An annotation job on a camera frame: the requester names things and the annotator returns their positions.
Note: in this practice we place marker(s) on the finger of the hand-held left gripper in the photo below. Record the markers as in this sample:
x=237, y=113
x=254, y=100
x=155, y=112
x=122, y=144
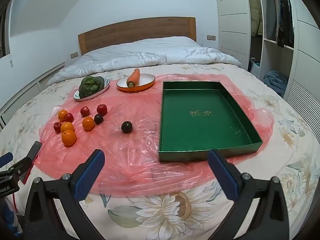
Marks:
x=5, y=158
x=21, y=166

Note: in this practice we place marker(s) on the blue folded blanket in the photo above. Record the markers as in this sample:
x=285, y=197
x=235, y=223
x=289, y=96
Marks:
x=275, y=82

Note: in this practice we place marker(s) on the orange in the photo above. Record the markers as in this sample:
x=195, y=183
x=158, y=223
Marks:
x=62, y=115
x=67, y=126
x=88, y=123
x=69, y=138

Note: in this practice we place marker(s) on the white wardrobe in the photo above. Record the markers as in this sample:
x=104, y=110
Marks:
x=232, y=17

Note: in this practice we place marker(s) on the floral bedsheet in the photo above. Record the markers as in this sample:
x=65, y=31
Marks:
x=175, y=212

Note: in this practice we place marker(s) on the wooden headboard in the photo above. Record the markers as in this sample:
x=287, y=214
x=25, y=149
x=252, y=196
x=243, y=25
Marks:
x=137, y=31

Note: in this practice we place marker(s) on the white slatted wall panel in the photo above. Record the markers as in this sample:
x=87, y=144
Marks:
x=305, y=105

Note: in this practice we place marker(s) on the green leafy vegetable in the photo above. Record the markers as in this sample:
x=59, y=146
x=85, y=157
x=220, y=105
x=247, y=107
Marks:
x=90, y=85

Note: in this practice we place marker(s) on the pink plastic sheet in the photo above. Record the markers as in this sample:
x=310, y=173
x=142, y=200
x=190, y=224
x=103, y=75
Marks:
x=140, y=142

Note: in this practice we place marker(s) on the orange enamel bowl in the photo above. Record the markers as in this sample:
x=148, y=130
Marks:
x=145, y=82

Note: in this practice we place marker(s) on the hanging dark clothes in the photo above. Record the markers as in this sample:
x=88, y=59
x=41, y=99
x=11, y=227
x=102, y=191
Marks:
x=280, y=15

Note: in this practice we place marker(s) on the white bag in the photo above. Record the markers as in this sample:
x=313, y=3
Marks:
x=255, y=67

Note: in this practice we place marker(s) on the white duvet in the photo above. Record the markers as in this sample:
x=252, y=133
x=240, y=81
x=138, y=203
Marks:
x=150, y=52

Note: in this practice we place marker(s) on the green cardboard box tray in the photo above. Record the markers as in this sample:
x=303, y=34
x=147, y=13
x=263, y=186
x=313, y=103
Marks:
x=202, y=120

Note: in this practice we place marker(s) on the small red apple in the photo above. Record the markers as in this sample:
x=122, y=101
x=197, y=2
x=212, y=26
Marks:
x=69, y=117
x=85, y=111
x=57, y=127
x=102, y=110

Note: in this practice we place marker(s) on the dark purple plum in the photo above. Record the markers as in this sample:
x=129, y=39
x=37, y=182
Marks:
x=98, y=119
x=126, y=127

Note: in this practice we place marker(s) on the wall socket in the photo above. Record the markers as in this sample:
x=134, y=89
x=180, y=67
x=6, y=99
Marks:
x=211, y=37
x=74, y=55

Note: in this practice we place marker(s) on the carrot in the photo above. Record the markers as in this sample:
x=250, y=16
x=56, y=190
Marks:
x=133, y=78

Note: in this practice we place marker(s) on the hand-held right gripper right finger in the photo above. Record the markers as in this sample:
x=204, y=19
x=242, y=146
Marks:
x=222, y=172

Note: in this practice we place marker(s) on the green puffer jacket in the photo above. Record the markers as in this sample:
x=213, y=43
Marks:
x=255, y=12

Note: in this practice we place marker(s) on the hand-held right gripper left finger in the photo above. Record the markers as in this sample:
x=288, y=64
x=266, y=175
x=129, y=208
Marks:
x=90, y=172

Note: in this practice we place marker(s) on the red smartphone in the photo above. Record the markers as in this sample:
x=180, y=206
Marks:
x=33, y=155

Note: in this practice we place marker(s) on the white oval plate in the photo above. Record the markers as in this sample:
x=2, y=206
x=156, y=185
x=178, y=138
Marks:
x=105, y=86

